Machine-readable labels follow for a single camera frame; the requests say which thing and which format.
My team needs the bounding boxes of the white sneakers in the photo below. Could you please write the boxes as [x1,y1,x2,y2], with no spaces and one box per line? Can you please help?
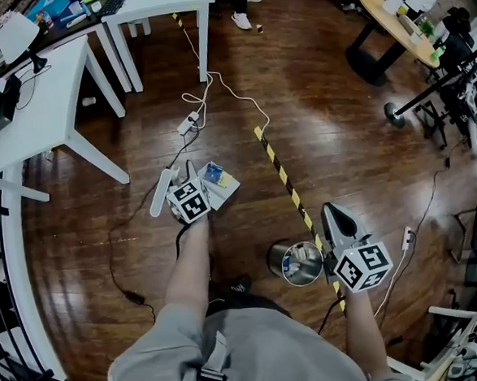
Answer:
[442,331,477,380]

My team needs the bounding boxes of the white side furniture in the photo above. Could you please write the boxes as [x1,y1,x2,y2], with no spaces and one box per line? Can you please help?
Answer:
[383,301,477,381]

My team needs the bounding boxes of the blue storage box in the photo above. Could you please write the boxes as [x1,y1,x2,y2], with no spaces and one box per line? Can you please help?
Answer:
[24,0,73,24]

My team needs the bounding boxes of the potted plant white pot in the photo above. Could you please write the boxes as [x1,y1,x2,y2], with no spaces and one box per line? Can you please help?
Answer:
[416,15,437,41]

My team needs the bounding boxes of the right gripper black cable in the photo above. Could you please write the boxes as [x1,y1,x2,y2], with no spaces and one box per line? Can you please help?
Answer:
[315,294,349,336]

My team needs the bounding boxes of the black metal railing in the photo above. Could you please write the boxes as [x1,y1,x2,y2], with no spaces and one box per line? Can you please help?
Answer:
[0,178,56,381]

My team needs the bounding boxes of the black power adapter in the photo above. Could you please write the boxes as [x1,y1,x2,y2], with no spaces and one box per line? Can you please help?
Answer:
[122,288,147,308]

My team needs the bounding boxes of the long striped floor tape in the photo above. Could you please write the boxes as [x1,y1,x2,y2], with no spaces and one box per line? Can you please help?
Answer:
[252,119,349,320]

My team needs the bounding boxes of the black coat rack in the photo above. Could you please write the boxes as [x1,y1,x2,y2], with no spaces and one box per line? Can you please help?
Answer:
[379,42,477,130]

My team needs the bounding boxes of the black office chair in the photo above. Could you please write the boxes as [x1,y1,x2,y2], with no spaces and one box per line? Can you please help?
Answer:
[407,5,477,153]

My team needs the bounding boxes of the person's grey shirt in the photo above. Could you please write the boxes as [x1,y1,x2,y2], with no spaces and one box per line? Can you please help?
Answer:
[102,284,418,381]

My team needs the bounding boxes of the white power cable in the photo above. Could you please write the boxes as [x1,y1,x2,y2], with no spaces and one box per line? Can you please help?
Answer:
[176,19,272,142]
[368,246,416,320]

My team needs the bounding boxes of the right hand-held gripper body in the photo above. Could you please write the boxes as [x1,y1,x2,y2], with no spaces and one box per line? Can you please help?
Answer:
[320,232,396,297]

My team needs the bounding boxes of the person's left forearm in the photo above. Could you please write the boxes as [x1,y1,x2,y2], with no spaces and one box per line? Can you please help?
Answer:
[158,216,218,318]

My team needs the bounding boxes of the white power strip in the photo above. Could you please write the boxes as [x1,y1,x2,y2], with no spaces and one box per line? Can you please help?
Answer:
[175,111,203,136]
[400,226,416,253]

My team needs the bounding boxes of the round wooden table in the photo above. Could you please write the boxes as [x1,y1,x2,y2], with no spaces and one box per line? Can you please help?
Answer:
[341,0,444,90]

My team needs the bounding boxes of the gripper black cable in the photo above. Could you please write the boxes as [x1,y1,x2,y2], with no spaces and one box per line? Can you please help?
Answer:
[174,224,193,258]
[315,294,349,336]

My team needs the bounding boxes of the blue wrapper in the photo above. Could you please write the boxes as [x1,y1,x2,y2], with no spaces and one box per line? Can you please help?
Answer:
[201,160,227,186]

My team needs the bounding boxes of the person's black trousers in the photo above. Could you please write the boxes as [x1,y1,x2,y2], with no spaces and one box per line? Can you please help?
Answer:
[206,277,294,325]

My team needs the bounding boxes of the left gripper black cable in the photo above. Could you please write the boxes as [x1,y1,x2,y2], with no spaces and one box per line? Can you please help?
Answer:
[174,224,193,258]

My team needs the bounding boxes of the black top desk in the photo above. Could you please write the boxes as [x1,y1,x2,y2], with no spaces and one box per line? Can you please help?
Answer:
[0,0,134,102]

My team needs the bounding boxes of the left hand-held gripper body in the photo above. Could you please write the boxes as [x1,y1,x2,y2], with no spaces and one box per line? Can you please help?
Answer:
[163,177,214,227]

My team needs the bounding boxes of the black floor cable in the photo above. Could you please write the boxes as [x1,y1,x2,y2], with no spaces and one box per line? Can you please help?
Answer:
[98,125,216,330]
[405,156,459,236]

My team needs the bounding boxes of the black keyboard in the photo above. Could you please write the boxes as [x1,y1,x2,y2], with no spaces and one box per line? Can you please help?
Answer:
[98,0,140,16]

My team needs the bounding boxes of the metal waste bin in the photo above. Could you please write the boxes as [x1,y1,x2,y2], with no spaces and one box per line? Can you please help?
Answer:
[265,239,326,289]

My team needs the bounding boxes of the person's left black shoe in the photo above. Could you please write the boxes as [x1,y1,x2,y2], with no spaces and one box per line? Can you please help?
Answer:
[226,274,255,300]

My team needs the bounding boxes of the white table lamp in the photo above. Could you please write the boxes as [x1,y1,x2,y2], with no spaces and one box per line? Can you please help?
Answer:
[0,9,50,76]

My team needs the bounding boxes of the person's right forearm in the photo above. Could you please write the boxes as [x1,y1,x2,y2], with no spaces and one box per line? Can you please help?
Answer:
[340,285,394,381]

